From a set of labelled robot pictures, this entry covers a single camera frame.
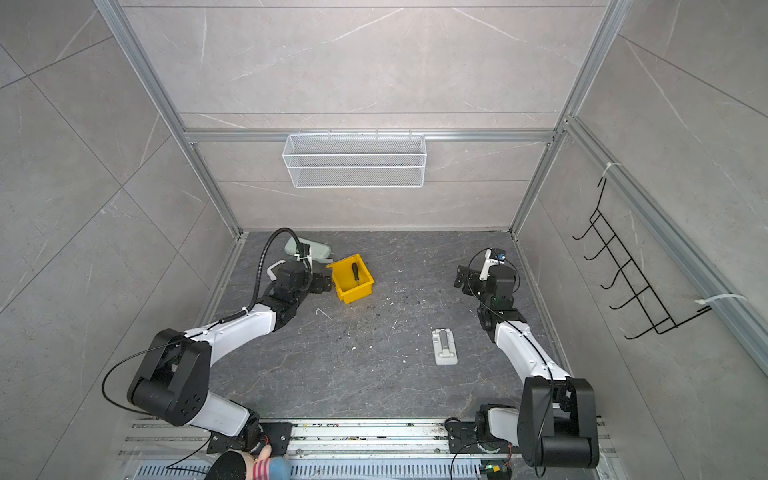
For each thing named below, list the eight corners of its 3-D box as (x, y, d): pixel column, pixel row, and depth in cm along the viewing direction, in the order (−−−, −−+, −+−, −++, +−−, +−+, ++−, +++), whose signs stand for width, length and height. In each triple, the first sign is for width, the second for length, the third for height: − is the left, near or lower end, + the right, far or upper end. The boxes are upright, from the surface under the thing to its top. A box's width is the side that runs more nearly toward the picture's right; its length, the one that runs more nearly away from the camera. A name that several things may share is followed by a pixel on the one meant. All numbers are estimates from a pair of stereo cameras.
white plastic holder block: (435, 365, 88) (436, 362, 86) (432, 331, 95) (432, 328, 93) (456, 365, 88) (458, 362, 86) (452, 331, 95) (453, 328, 93)
